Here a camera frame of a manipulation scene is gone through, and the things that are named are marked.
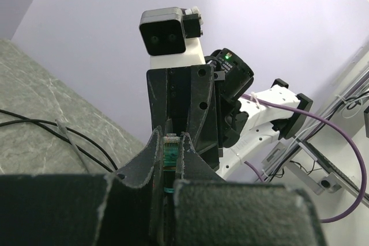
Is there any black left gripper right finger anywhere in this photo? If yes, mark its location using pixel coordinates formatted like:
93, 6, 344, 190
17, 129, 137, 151
173, 133, 326, 245

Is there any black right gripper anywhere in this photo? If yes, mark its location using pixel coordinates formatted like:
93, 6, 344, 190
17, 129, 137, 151
146, 65, 220, 171

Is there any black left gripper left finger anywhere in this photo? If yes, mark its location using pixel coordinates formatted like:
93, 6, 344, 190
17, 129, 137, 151
1, 128, 163, 245

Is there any black cable with teal plug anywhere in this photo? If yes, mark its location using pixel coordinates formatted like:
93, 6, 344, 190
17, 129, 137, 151
161, 132, 181, 246

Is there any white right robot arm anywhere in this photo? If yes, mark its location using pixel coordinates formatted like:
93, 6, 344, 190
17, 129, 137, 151
146, 48, 312, 179

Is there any grey ethernet cable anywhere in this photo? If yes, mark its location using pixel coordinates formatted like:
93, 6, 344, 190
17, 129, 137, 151
55, 119, 95, 173

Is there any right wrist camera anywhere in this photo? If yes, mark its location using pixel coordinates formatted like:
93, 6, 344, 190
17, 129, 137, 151
139, 6, 205, 69

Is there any aluminium rail frame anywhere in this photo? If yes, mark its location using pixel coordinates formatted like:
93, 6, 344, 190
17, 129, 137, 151
261, 46, 369, 203

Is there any black power cable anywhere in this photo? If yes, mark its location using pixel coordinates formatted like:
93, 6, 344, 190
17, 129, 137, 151
0, 109, 119, 173

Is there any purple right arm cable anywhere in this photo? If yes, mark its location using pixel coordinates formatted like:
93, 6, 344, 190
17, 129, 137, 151
240, 93, 367, 224

